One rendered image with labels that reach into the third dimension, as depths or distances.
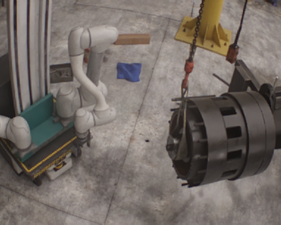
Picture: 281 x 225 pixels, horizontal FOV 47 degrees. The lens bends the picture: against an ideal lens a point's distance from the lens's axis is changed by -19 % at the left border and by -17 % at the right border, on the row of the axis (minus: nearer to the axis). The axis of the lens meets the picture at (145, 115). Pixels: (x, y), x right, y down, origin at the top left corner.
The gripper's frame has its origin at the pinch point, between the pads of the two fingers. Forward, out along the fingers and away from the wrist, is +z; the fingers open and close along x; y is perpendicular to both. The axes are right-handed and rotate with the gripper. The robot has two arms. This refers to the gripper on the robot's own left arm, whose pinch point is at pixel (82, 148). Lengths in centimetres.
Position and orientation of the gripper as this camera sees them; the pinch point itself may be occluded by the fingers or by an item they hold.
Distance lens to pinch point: 267.5
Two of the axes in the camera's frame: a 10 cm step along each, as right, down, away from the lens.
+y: 7.4, 5.5, -4.0
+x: 6.6, -4.8, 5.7
